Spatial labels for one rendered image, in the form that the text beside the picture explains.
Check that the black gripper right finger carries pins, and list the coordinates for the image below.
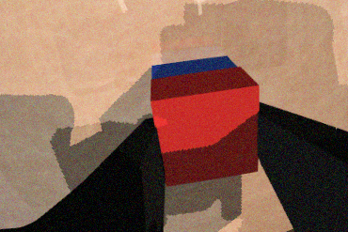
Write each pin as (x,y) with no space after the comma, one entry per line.
(307,164)

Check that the red block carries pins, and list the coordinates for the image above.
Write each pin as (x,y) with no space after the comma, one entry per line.
(207,124)

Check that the blue block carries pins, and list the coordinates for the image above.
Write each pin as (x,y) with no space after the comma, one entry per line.
(191,66)

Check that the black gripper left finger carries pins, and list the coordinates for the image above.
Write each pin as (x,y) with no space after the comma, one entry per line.
(127,193)

